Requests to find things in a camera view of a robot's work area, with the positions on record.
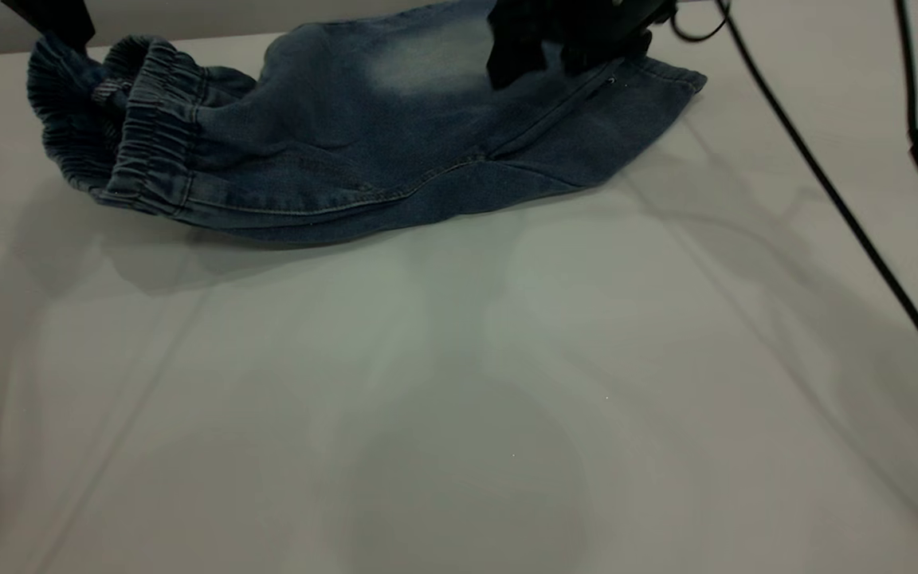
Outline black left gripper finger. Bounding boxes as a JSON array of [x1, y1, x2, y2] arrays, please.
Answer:
[[1, 0, 98, 53]]

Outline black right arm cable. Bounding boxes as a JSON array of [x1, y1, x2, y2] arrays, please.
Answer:
[[669, 0, 918, 417]]

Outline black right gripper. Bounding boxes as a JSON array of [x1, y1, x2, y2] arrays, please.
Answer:
[[487, 0, 679, 90]]

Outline blue denim pants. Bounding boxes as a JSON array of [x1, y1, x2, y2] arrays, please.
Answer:
[[26, 0, 708, 246]]

